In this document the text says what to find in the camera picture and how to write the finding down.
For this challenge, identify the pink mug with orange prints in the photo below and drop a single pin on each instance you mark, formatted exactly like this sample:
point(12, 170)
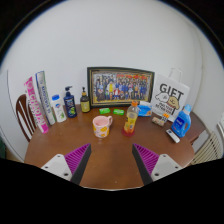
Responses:
point(101, 127)

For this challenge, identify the blue detergent bottle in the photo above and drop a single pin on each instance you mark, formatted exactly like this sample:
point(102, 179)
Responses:
point(181, 125)

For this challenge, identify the dark pump bottle yellow label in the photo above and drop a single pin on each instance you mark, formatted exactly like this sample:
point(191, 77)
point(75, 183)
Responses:
point(85, 103)

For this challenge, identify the framed group photo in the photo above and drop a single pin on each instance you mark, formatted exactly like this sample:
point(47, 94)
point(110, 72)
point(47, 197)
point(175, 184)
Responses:
point(121, 86)

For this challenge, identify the white bottle with blue cap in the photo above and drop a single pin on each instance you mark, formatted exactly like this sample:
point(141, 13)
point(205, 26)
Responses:
point(59, 110)

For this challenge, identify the white remote control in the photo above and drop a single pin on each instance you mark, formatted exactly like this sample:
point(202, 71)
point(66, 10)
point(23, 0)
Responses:
point(173, 136)

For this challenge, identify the small brown patterned box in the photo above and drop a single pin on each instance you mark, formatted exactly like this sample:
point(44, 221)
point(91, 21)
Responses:
point(158, 121)

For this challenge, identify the orange juice bottle orange cap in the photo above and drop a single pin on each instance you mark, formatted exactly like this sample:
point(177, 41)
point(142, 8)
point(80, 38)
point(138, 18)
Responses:
point(131, 120)

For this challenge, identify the white radiator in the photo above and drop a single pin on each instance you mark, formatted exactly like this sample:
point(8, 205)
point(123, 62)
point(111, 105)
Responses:
point(208, 148)

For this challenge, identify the white door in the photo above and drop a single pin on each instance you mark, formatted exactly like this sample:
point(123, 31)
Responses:
point(10, 116)

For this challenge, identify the dark wooden chair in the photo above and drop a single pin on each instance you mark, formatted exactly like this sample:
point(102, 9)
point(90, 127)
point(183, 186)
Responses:
point(24, 116)

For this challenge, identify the flat round red coaster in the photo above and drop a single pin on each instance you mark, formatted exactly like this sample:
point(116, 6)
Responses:
point(125, 133)

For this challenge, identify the pink shuttlecock tube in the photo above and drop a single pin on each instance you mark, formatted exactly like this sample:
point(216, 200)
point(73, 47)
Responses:
point(36, 106)

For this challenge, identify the dark blue pump bottle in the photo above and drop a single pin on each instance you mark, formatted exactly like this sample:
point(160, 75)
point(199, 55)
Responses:
point(70, 105)

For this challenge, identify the white paper gift bag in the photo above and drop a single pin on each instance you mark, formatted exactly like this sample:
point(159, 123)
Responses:
point(170, 96)

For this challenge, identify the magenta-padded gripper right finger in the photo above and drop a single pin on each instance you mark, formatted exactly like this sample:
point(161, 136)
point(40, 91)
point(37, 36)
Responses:
point(146, 160)

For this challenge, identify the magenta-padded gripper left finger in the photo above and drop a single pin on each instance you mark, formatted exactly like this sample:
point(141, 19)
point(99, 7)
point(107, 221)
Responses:
point(77, 160)

